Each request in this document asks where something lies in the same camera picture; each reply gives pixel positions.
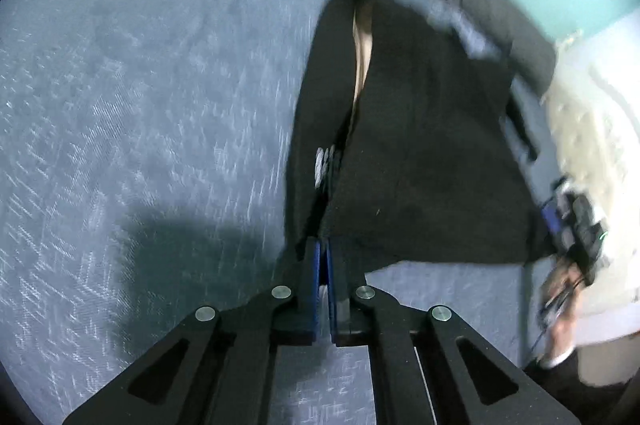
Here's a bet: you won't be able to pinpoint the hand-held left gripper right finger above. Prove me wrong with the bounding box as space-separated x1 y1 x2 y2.
327 239 581 425

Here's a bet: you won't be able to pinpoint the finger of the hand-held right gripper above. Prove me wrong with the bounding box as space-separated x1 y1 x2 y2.
542 198 566 252

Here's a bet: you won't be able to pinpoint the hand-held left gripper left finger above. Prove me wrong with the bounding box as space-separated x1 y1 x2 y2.
62 237 328 425

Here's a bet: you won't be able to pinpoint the black fleece pants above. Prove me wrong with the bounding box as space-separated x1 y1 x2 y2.
285 0 556 301

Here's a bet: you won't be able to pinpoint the person's right forearm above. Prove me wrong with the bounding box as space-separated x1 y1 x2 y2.
522 347 636 425

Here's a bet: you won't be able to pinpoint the person's right hand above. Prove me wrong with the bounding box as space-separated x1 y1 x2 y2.
542 262 584 366

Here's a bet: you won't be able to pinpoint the cream tufted headboard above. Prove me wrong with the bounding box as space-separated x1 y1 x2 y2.
545 10 640 346

